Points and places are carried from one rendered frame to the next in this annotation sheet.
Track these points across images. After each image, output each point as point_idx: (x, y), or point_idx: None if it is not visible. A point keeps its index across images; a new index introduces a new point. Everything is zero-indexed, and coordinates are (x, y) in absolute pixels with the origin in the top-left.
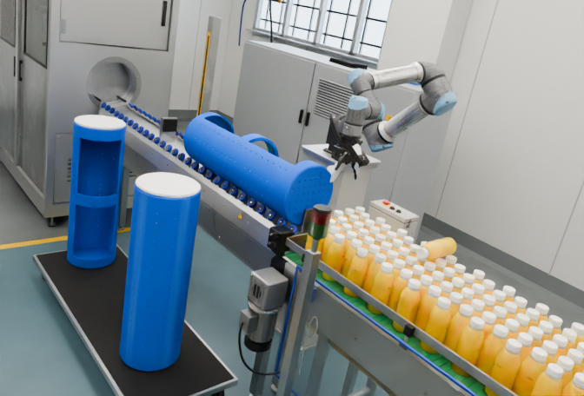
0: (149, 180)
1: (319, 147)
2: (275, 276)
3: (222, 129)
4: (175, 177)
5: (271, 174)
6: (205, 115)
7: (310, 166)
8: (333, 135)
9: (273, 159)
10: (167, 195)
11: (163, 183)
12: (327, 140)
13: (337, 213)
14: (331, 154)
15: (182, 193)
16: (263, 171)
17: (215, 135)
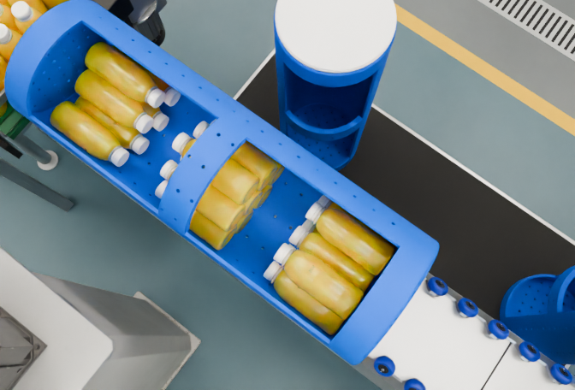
0: (371, 6)
1: (61, 376)
2: None
3: (311, 179)
4: (340, 50)
5: (134, 32)
6: (403, 259)
7: (42, 15)
8: (0, 330)
9: (135, 48)
10: None
11: (341, 8)
12: (26, 344)
13: (0, 23)
14: (19, 322)
15: None
16: (156, 45)
17: (324, 171)
